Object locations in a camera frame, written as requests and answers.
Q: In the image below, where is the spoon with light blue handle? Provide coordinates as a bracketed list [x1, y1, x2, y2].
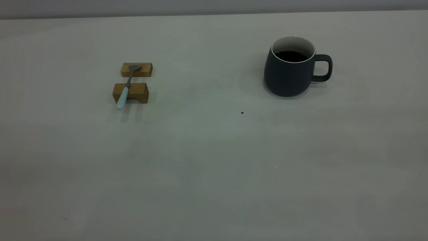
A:
[116, 64, 142, 110]

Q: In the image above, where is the flat rectangular wooden block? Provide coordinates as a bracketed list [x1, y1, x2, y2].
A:
[121, 63, 153, 77]

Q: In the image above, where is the dark grey mug with coffee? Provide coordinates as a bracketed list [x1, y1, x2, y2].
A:
[263, 36, 333, 98]

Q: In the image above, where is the arched wooden block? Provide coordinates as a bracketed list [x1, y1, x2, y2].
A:
[112, 83, 149, 104]

